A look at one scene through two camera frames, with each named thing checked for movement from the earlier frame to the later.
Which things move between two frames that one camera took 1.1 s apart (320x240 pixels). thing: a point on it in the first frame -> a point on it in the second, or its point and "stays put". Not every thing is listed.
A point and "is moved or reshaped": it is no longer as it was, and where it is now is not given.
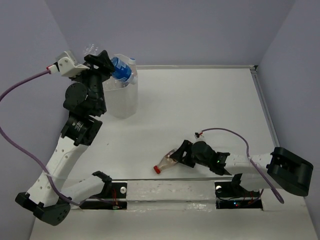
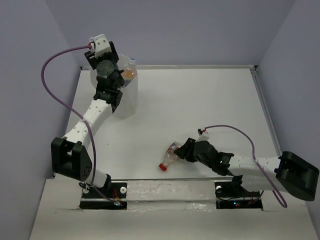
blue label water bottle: [122, 70] -> [126, 82]
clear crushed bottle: [132, 61] stays put
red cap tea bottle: [167, 161] is moved or reshaped
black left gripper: [101, 60] -> [93, 61]
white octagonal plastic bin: [121, 100] stays put
